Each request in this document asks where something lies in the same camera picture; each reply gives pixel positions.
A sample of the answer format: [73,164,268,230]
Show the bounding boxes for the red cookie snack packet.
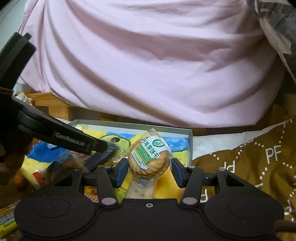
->
[33,159,77,187]

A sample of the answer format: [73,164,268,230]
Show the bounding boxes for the round biscuit clear packet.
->
[127,128,172,182]

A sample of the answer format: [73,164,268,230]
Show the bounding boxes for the small orange mandarin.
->
[14,174,26,186]

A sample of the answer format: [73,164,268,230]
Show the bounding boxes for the yellow green cracker packet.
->
[0,205,17,238]

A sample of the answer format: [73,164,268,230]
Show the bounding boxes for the dark blue snack packet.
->
[81,147,119,173]

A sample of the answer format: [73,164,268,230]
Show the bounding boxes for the rice puff bar packet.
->
[125,179,155,199]

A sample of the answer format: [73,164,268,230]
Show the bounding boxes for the colourful drawing paper liner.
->
[21,125,189,201]

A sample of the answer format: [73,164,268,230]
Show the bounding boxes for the silver metal tray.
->
[69,120,193,166]

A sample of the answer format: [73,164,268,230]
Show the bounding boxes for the brown patterned blanket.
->
[191,116,296,241]

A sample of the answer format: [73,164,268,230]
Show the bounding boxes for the pink bed sheet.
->
[21,1,285,128]

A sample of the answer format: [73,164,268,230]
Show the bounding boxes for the grey patterned cloth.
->
[247,0,295,80]

